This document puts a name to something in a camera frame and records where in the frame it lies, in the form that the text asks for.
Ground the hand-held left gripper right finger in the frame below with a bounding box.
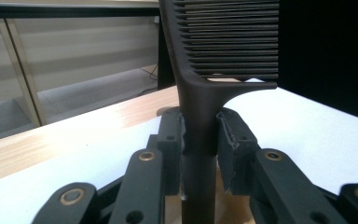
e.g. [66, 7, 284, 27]
[215, 106, 261, 196]

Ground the long beige cabinet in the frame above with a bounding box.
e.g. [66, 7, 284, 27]
[0, 0, 161, 143]

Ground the thin floor cable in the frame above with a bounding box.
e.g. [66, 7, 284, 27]
[140, 63, 159, 95]

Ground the black comb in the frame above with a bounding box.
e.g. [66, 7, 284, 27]
[158, 0, 281, 224]

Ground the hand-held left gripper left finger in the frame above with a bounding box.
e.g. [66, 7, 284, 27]
[157, 106, 185, 196]

